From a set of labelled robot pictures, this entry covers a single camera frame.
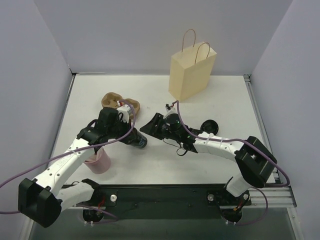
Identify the black cup lid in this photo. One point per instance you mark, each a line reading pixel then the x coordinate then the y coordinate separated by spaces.
pixel 210 126

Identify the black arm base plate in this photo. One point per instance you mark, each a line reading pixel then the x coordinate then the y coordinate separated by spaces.
pixel 163 202

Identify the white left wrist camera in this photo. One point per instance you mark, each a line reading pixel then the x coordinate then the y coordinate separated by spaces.
pixel 125 111

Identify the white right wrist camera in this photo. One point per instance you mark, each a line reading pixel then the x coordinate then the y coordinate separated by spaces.
pixel 170 109

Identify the dark plastic cup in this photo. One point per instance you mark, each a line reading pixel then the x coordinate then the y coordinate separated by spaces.
pixel 135 139

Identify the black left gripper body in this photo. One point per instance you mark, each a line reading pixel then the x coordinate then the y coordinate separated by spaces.
pixel 130 138

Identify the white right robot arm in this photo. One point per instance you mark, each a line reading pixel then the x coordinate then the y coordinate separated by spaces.
pixel 255 169

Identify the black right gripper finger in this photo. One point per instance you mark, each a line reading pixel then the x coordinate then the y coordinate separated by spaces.
pixel 151 130
pixel 154 121

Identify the brown cardboard cup carrier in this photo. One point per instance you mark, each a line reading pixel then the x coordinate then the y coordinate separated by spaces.
pixel 112 100

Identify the beige paper bag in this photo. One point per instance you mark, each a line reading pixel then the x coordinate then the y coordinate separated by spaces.
pixel 190 69

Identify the pink straw holder cup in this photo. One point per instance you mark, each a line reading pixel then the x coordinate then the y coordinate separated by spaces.
pixel 99 162

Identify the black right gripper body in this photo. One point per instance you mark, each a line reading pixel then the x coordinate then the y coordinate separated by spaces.
pixel 159 126

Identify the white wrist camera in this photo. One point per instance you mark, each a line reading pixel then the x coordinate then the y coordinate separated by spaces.
pixel 125 111
pixel 170 109

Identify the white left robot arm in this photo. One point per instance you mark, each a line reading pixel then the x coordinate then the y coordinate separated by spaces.
pixel 42 199

